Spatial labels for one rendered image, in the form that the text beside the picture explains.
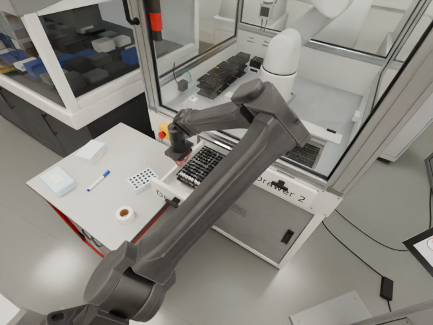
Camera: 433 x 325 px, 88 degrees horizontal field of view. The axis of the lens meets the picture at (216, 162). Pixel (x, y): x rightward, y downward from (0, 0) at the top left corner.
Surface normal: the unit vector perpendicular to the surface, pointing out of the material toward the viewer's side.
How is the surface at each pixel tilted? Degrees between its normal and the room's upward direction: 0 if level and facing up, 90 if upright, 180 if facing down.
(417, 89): 90
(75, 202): 0
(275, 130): 63
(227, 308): 0
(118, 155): 0
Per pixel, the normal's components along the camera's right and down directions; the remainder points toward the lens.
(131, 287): 0.67, -0.26
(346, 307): 0.03, -0.73
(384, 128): -0.53, 0.60
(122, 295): 0.48, 0.09
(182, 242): 0.28, 0.33
